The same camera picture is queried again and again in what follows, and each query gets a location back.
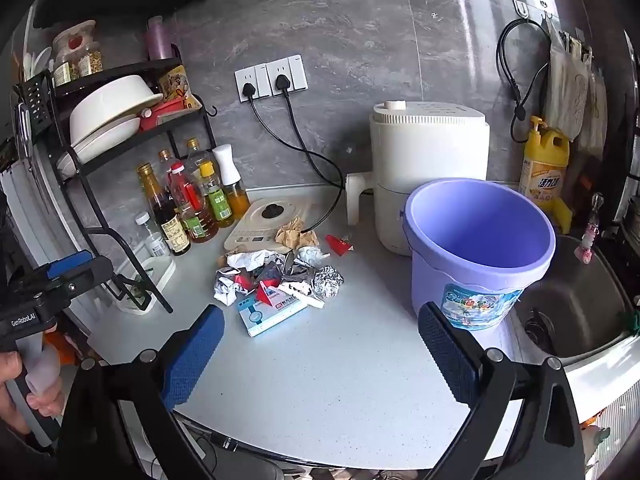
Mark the yellow dish soap bottle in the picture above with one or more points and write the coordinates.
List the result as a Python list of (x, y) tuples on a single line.
[(545, 170)]

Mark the white drip tray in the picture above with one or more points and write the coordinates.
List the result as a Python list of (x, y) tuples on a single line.
[(155, 272)]

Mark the orange bag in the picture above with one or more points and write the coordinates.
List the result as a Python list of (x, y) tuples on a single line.
[(62, 347)]

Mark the shallow white bowl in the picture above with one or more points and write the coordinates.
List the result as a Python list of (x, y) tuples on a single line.
[(100, 142)]

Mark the gold cap clear bottle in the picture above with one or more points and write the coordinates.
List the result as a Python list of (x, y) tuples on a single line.
[(167, 160), (196, 152)]

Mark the white wall hook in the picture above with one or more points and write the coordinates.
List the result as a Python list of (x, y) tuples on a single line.
[(521, 6)]

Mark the green label yellow cap bottle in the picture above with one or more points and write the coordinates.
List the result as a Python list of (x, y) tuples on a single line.
[(220, 207)]

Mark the crumpled brown paper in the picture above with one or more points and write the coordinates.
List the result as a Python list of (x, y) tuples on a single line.
[(295, 232)]

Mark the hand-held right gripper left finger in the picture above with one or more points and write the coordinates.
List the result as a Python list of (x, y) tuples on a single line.
[(195, 355)]

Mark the glass jar of grains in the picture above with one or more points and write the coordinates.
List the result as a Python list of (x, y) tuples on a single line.
[(91, 62)]

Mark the dark soy sauce bottle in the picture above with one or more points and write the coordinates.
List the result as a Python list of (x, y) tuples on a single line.
[(170, 225)]

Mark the silver foil snack wrapper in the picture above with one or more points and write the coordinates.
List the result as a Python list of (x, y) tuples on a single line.
[(300, 272)]

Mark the crumpled foil ball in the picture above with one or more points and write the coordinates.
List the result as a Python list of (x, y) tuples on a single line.
[(327, 282)]

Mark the red lidded container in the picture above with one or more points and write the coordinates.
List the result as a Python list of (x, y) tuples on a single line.
[(165, 112)]

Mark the green clip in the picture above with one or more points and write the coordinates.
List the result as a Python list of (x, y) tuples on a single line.
[(631, 321)]

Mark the black power plug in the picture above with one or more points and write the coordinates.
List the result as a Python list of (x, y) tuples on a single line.
[(249, 91), (281, 84)]

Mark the cream induction cooker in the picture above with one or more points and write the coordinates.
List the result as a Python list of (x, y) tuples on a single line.
[(255, 225)]

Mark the purple plastic bucket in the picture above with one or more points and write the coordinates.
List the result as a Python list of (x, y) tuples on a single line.
[(475, 220)]

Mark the blue white cardboard box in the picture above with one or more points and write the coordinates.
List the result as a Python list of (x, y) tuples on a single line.
[(260, 317)]

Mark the steel sink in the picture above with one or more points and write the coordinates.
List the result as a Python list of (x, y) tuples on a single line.
[(575, 300)]

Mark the white paper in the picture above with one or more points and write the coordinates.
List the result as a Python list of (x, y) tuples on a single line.
[(250, 259), (225, 290), (310, 254)]

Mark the red cap oil bottle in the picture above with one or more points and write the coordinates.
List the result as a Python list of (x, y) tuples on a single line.
[(192, 210)]

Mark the small red wrapper piece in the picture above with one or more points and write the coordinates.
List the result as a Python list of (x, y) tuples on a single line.
[(339, 246)]

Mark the large white bowl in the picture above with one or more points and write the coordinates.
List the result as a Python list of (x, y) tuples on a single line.
[(110, 105)]

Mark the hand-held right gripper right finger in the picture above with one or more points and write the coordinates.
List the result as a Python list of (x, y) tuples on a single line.
[(450, 355)]

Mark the white air fryer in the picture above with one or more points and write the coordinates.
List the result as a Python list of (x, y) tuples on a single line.
[(430, 145)]

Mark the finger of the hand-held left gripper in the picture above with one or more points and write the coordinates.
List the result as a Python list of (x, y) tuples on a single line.
[(95, 270), (70, 265)]

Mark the purple cup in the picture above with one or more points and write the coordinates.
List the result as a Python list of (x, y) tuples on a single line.
[(160, 40)]

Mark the white wall socket panel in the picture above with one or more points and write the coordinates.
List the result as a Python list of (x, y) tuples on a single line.
[(247, 75), (295, 70)]

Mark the person's left hand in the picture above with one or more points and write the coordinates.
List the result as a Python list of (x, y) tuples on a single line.
[(10, 370)]

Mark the white top oil sprayer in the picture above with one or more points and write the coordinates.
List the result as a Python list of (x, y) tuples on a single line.
[(227, 160)]

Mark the yellow snack bag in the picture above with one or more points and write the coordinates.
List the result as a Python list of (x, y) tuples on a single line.
[(175, 85)]

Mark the black grater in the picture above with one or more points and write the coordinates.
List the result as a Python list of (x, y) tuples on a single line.
[(37, 95)]

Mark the black kitchen rack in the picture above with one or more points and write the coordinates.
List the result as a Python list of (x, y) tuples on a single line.
[(125, 67)]

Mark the small white cap bottle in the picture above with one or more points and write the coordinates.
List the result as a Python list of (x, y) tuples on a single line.
[(152, 240)]

